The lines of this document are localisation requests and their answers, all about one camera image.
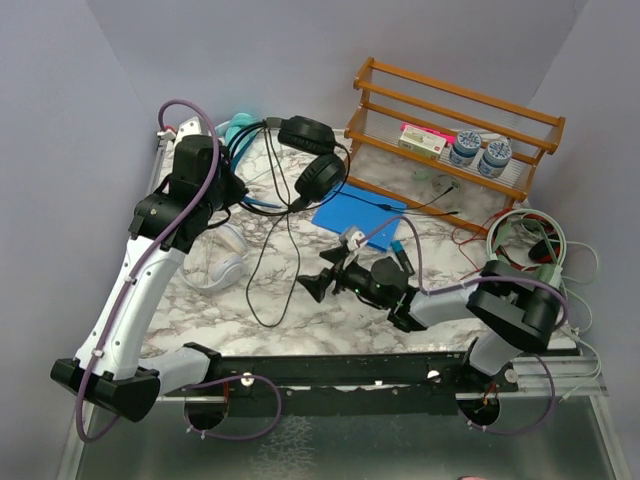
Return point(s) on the teal cat-ear headphones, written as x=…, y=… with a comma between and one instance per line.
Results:
x=227, y=130

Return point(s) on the right blue-lid jar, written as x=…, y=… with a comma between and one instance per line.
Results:
x=495, y=158

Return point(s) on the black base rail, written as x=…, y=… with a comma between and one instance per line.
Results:
x=326, y=385

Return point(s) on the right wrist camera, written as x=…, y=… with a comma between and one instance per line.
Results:
x=353, y=238

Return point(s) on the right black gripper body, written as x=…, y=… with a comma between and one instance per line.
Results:
x=357, y=279

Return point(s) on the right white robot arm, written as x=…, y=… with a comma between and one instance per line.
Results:
x=520, y=311

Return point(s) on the black blue marker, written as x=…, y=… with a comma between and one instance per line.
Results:
x=402, y=257

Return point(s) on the green headphones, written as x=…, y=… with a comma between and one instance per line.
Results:
x=551, y=273

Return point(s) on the white green box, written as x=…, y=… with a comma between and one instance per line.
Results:
x=421, y=142

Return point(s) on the white over-ear headphones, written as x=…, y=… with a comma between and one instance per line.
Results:
x=216, y=261

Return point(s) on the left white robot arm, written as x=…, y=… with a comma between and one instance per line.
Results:
x=105, y=370

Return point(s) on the red black headphones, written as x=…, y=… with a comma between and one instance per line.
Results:
x=547, y=248

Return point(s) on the blue-lid jar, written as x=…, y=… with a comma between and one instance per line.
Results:
x=465, y=148
x=495, y=158

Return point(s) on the tape roll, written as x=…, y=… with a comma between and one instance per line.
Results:
x=444, y=184

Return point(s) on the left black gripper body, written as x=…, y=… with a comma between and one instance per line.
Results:
x=224, y=193

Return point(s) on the wooden shelf rack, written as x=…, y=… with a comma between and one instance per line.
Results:
x=391, y=96

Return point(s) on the blue notebook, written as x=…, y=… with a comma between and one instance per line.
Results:
x=356, y=207

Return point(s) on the left blue-lid jar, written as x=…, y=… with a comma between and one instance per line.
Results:
x=465, y=148

